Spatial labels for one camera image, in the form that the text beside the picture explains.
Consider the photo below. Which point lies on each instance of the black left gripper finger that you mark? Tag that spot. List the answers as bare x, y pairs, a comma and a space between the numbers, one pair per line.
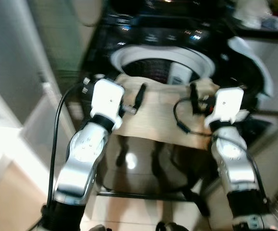
141, 96

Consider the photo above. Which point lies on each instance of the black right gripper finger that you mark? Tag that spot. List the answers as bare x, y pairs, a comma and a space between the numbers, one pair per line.
195, 98

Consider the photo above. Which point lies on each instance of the beige cloth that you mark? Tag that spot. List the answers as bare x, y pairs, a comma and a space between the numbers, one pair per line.
158, 115

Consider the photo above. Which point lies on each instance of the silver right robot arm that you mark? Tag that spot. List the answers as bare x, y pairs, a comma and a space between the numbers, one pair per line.
237, 168

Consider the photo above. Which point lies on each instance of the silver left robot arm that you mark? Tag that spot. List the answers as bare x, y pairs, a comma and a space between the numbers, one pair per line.
83, 154

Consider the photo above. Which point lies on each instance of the black top-loading washing machine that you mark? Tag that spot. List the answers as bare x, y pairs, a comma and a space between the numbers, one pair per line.
144, 33

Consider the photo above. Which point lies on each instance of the white-rimmed washer lid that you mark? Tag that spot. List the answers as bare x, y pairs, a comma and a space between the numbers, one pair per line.
254, 57

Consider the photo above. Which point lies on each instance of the white plastic container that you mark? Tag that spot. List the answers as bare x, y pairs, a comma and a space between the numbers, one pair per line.
252, 13

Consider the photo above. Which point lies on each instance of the grey tall cabinet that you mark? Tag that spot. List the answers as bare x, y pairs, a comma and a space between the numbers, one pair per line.
9, 53

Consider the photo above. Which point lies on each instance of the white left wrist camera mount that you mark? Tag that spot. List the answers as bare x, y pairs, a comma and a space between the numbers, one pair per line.
107, 98

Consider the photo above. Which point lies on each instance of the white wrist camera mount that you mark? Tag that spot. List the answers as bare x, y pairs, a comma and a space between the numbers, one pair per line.
228, 106
107, 98

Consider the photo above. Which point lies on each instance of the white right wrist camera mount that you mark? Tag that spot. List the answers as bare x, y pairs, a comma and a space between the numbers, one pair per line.
228, 106

